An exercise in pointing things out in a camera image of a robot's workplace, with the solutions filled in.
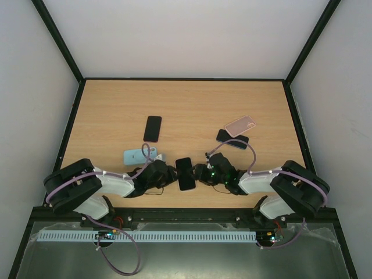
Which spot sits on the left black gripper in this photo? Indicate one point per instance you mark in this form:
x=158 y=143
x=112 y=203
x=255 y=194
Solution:
x=172 y=176

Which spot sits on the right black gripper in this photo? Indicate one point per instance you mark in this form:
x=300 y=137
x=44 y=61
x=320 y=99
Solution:
x=200 y=173

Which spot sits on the light blue phone case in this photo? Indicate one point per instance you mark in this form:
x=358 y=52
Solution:
x=134 y=157

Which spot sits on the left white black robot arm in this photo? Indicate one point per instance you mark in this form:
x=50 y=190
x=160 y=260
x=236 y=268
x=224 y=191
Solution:
x=82 y=187

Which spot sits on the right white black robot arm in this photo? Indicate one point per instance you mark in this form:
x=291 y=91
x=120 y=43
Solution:
x=295 y=188

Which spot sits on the blue phone black screen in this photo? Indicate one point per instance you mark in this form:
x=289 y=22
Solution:
x=237 y=142

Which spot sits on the black phone red edge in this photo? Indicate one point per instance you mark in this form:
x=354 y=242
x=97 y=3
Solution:
x=152 y=129

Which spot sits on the pink translucent phone case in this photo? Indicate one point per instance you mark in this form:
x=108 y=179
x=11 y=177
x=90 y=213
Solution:
x=239 y=126

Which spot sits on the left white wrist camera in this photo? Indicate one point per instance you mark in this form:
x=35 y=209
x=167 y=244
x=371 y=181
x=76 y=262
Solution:
x=159 y=157

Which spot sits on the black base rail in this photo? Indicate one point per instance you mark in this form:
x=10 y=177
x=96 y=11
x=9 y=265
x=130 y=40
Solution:
x=241 y=218

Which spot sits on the white slotted cable duct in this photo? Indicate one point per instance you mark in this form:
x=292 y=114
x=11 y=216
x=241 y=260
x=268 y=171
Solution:
x=148 y=236

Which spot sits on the black metal enclosure frame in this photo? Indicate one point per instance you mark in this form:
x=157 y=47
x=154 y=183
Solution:
x=327 y=214

